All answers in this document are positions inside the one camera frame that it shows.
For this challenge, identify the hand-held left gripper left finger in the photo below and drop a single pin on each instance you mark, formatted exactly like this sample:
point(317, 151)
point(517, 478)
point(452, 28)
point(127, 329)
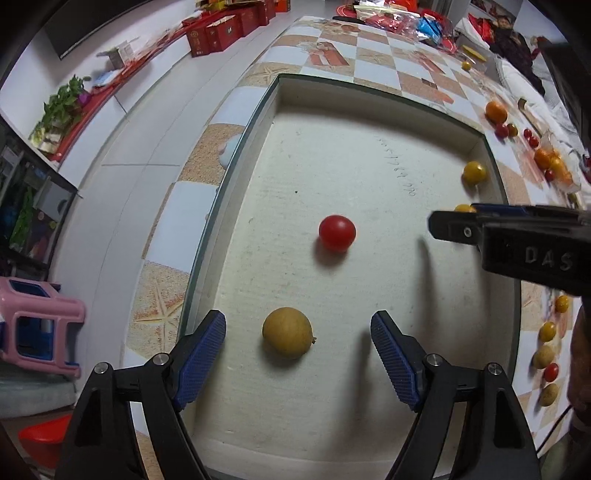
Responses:
point(203, 350)

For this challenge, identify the dark glass cabinet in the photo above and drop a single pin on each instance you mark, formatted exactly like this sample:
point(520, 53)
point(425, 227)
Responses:
point(32, 207)

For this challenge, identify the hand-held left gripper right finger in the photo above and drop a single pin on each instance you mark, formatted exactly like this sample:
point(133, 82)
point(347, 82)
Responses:
point(392, 355)

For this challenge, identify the red plastic stool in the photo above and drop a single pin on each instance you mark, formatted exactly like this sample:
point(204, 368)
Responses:
point(41, 436)

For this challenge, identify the yellow cherry tomato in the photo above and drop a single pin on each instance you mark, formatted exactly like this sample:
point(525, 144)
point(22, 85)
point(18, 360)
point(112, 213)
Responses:
point(474, 172)
point(464, 208)
point(547, 331)

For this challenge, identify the orange mandarin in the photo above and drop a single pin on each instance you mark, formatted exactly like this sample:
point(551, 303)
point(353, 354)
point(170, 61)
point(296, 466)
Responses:
point(496, 110)
point(542, 158)
point(559, 167)

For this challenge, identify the checkered tablecloth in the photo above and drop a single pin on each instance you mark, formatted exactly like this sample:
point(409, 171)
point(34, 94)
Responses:
point(369, 46)

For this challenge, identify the pink plastic stool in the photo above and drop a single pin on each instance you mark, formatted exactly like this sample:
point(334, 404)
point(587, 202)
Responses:
point(46, 307)

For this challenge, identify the person's right forearm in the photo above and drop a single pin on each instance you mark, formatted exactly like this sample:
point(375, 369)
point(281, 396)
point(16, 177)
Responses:
point(581, 369)

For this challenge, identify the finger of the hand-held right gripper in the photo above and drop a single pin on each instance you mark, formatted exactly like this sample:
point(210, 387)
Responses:
point(455, 228)
point(508, 210)

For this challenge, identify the red gift box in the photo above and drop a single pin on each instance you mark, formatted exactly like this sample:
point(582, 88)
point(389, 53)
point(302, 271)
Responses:
point(221, 32)
point(197, 39)
point(249, 21)

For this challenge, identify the bag of oranges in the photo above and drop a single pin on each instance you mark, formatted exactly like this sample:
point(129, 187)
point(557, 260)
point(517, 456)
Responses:
point(531, 161)

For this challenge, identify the white sofa blanket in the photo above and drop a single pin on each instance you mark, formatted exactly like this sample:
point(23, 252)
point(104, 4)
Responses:
point(521, 78)

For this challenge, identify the dark green-brown cherry tomato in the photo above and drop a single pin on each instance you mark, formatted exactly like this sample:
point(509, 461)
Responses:
point(512, 128)

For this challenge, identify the green potted plant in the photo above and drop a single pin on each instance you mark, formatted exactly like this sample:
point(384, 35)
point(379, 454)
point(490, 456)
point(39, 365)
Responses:
point(60, 104)

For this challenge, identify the pile of snack packets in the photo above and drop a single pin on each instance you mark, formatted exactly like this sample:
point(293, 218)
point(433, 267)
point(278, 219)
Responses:
point(415, 21)

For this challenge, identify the red cabinet top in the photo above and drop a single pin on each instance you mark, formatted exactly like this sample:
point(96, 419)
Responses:
point(78, 129)

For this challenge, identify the black round object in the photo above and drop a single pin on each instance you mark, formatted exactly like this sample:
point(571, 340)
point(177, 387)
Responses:
point(346, 19)

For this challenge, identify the black television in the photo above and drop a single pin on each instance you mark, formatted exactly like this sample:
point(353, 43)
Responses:
point(83, 23)

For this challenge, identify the white shallow tray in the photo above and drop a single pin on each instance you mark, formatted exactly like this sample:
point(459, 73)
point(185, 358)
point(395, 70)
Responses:
point(323, 161)

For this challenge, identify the long wooden stick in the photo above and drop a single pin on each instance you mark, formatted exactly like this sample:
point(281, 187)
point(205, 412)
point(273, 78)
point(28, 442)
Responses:
point(522, 103)

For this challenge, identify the small open cardboard box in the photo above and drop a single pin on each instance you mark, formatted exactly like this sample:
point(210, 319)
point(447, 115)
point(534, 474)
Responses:
point(117, 53)

